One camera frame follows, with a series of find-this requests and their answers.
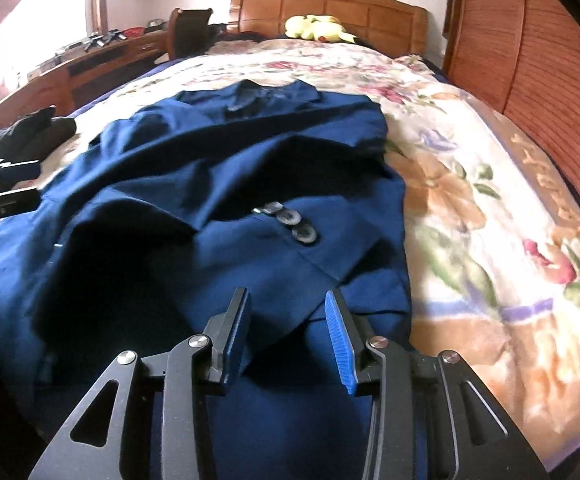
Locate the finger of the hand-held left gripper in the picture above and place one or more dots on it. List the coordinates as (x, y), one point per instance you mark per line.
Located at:
(0, 185)

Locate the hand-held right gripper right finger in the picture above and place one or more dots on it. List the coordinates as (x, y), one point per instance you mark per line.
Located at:
(340, 345)

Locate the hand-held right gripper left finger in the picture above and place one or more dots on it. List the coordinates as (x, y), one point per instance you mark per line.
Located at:
(235, 330)

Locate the navy blue blazer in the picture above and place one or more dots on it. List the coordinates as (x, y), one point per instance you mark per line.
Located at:
(170, 170)

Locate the black jacket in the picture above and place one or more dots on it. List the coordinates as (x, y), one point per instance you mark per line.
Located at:
(30, 130)

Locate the window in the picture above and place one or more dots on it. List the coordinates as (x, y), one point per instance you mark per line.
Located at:
(0, 35)

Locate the wooden desk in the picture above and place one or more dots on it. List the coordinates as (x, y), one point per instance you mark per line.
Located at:
(95, 67)

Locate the floral blanket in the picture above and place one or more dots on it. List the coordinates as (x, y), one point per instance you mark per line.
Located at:
(470, 235)

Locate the black device on desk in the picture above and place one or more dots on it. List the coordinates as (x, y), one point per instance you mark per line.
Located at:
(102, 40)

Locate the red item on desk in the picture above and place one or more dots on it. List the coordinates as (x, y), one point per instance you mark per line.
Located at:
(132, 34)

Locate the clear plastic box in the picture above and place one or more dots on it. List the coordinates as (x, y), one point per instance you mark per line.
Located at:
(155, 23)

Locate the wooden chair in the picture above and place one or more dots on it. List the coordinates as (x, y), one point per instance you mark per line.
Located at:
(190, 30)

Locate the dark fuzzy cloth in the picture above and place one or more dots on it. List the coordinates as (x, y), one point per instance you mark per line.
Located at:
(240, 35)

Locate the yellow plush toy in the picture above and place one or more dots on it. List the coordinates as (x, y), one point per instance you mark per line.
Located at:
(310, 27)

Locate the wooden bed headboard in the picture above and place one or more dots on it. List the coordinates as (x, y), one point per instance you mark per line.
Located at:
(370, 20)

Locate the wooden slatted wardrobe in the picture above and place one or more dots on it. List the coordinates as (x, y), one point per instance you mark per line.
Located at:
(545, 60)

